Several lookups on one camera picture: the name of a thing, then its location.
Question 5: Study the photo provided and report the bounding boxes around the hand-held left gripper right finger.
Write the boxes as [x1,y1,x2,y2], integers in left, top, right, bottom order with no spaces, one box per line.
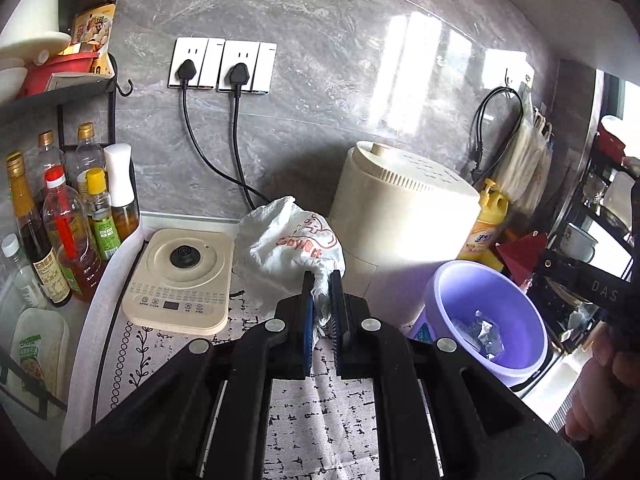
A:
[327,270,586,480]

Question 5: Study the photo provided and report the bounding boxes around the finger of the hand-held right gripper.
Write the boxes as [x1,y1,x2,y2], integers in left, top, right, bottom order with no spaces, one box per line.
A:
[539,252,583,287]

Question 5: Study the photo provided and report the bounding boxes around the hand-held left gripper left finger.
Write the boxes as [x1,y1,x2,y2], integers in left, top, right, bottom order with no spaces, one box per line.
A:
[56,271,321,480]

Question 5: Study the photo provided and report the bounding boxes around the white printed plastic bag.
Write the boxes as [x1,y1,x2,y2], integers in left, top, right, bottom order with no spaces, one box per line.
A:
[232,196,347,331]

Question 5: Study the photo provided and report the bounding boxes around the purple plastic bucket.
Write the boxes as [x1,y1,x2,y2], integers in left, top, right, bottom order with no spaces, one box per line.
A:
[410,259,549,388]

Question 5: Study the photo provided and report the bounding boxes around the silver foil wrapper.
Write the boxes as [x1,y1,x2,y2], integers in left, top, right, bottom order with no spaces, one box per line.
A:
[452,310,503,361]

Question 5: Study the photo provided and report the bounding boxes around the person's right hand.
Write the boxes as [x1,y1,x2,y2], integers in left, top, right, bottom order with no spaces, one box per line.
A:
[565,332,640,441]

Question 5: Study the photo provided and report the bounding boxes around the white enamel mug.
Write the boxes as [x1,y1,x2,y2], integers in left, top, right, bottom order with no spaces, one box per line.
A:
[560,222,598,263]

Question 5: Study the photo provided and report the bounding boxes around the red folded carton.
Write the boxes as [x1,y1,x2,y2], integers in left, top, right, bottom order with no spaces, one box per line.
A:
[495,231,548,281]

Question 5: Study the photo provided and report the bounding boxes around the black dish rack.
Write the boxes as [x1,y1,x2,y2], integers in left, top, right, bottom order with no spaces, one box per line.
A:
[545,125,640,361]

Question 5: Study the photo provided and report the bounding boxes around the clear drinking glass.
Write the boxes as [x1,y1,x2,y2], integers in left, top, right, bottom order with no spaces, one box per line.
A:
[582,175,608,206]

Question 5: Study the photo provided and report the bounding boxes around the yellow dish soap bottle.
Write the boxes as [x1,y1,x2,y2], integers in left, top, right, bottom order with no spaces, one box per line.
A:
[457,178,510,261]

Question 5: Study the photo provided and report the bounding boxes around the white hanging cloth bag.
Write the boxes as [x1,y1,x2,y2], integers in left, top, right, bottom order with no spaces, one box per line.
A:
[525,110,555,216]

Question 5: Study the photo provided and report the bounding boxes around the hanging plastic bags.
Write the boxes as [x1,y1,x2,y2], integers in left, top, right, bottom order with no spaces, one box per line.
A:
[492,107,538,201]

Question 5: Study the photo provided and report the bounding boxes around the cream round kitchen appliance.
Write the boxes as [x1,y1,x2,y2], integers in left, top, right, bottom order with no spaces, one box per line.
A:
[327,141,482,331]

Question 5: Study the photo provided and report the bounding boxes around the cream induction cooker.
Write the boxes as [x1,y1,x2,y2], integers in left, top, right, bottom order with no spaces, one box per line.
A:
[121,228,236,333]

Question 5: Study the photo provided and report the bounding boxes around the red bowl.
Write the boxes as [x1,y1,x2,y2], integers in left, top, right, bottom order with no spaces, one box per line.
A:
[597,115,628,158]

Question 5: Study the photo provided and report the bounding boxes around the white black patterned table mat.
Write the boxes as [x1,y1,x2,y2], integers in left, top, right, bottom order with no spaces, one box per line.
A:
[60,230,436,480]

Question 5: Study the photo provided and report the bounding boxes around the row of condiment bottles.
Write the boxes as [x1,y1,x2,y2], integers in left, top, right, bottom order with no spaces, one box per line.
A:
[0,121,142,311]

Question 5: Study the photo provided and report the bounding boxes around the white flat bottle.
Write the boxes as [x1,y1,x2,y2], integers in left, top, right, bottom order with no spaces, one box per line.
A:
[10,307,71,406]

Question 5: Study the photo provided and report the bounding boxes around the black spice rack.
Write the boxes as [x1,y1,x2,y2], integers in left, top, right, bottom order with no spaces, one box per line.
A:
[0,0,135,153]

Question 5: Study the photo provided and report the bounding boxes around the red plastic container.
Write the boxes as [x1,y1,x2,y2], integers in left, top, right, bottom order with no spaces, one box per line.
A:
[22,51,101,96]

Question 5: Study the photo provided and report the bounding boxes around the orange snack packet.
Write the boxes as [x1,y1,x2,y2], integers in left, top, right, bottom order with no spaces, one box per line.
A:
[70,4,117,58]

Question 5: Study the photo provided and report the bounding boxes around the black hanging power cable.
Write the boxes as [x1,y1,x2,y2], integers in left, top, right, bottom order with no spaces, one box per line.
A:
[472,87,525,181]

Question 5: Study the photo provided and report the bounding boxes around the black plug with cable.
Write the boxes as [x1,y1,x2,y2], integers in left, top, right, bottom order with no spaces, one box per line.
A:
[227,62,261,208]
[176,59,261,206]

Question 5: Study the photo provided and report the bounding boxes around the white wall socket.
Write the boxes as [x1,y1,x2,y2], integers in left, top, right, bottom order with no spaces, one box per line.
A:
[169,36,226,90]
[218,39,277,96]

